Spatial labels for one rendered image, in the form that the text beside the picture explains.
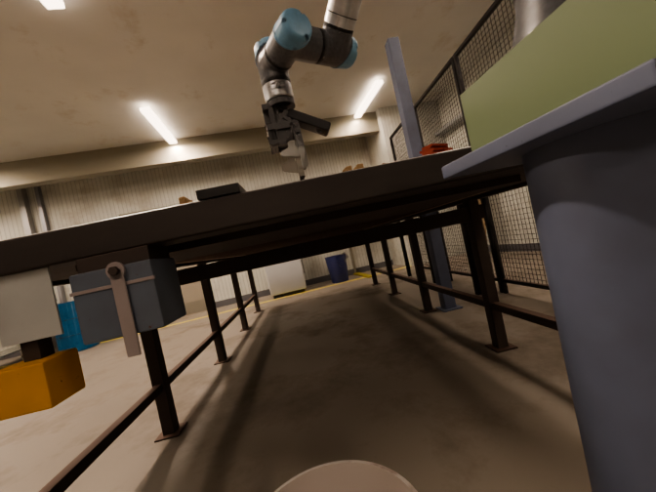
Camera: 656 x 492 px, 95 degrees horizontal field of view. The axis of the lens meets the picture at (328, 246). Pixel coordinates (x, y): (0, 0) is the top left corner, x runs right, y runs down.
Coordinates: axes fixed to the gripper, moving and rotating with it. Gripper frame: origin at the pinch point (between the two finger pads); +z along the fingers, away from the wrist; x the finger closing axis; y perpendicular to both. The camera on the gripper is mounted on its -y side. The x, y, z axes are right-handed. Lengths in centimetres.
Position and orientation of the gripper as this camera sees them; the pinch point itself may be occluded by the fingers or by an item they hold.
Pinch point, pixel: (306, 177)
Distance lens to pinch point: 80.7
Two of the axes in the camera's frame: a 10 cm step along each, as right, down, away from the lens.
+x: 1.3, -0.2, -9.9
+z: 2.3, 9.7, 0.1
